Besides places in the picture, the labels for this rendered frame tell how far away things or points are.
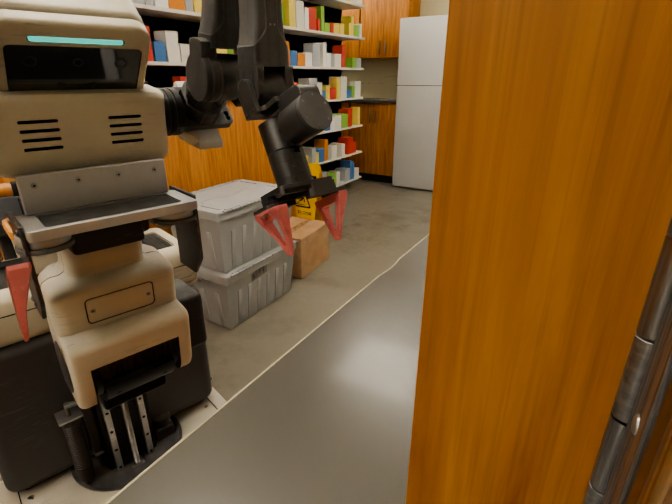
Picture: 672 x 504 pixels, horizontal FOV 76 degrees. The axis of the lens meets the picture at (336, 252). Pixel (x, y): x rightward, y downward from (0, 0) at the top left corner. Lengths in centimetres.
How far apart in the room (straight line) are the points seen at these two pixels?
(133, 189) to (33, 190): 14
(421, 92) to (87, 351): 451
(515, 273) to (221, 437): 31
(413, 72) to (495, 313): 488
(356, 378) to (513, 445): 27
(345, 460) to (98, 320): 63
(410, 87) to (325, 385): 471
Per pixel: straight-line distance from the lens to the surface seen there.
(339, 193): 68
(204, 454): 42
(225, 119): 93
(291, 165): 66
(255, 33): 69
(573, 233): 18
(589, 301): 19
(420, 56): 503
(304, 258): 280
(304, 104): 61
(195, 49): 80
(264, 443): 42
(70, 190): 80
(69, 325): 91
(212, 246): 217
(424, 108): 500
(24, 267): 51
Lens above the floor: 124
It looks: 22 degrees down
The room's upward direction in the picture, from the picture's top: straight up
